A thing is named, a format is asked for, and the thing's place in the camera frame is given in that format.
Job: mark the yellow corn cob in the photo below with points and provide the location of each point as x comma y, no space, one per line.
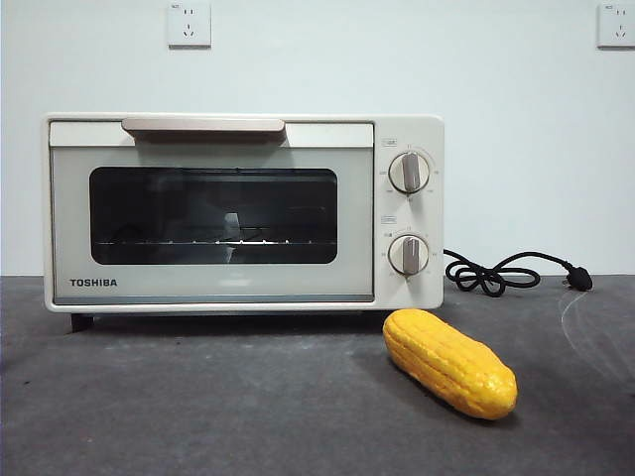
446,364

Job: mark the cream Toshiba toaster oven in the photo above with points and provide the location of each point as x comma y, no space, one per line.
407,134

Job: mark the cream oven control knob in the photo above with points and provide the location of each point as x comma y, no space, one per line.
409,255
409,173

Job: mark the white wall socket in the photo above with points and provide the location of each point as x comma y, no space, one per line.
188,25
617,25

